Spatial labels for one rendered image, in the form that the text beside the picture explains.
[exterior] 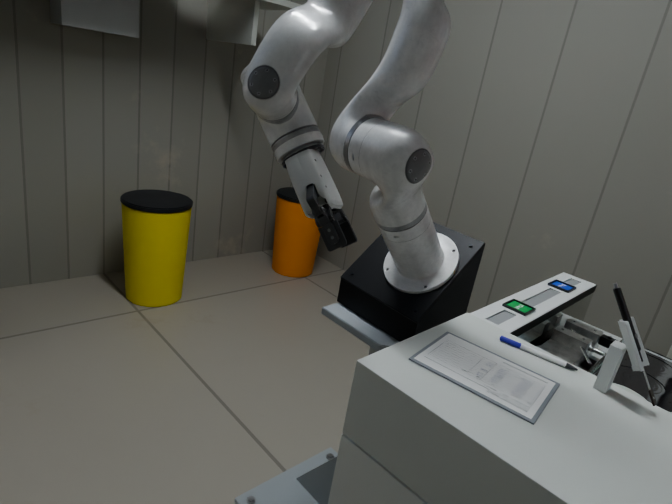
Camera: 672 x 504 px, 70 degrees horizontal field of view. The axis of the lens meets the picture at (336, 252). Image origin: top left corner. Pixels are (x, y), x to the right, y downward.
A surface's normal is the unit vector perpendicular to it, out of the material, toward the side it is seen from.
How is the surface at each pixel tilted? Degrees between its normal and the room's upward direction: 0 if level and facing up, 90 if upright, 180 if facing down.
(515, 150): 90
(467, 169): 90
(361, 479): 90
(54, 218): 90
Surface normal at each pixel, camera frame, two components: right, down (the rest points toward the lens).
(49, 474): 0.16, -0.93
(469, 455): -0.70, 0.14
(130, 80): 0.67, 0.35
